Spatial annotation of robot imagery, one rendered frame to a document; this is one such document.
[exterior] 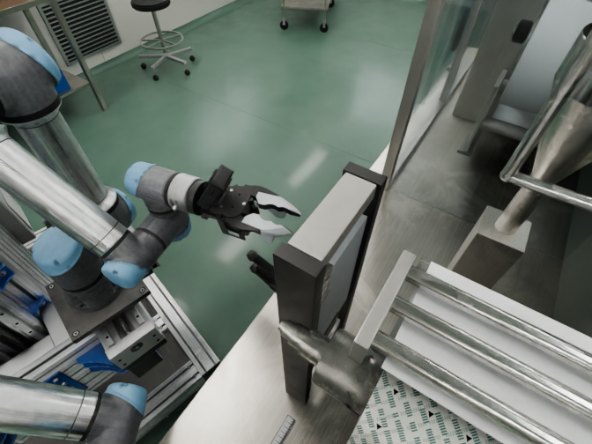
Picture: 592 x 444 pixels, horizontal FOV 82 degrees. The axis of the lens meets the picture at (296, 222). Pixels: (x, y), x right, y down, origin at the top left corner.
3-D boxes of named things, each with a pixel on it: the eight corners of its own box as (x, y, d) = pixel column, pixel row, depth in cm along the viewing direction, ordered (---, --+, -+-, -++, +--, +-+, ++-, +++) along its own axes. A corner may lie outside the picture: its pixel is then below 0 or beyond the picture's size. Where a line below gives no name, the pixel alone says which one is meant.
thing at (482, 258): (439, 259, 96) (561, 55, 52) (490, 284, 91) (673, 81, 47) (421, 298, 89) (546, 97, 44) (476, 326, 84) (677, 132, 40)
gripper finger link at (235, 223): (270, 222, 63) (233, 203, 66) (270, 217, 61) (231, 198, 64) (256, 241, 61) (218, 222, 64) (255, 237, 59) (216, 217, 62)
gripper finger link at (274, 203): (304, 216, 68) (260, 209, 70) (303, 198, 63) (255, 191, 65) (300, 228, 67) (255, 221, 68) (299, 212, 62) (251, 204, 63)
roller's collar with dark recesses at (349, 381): (337, 340, 41) (343, 318, 36) (383, 368, 39) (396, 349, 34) (309, 388, 38) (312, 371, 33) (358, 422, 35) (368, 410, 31)
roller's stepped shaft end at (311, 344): (288, 319, 41) (288, 307, 38) (332, 346, 39) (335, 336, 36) (273, 341, 39) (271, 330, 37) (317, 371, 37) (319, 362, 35)
